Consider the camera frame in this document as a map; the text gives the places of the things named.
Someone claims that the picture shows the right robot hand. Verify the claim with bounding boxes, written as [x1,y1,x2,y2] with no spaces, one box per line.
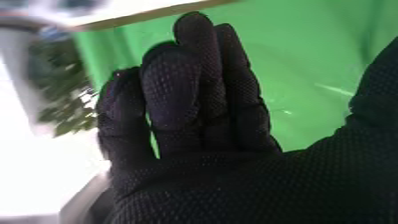
[87,11,398,224]

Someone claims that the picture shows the green leafy plant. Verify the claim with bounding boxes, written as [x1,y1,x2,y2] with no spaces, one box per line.
[27,39,100,138]

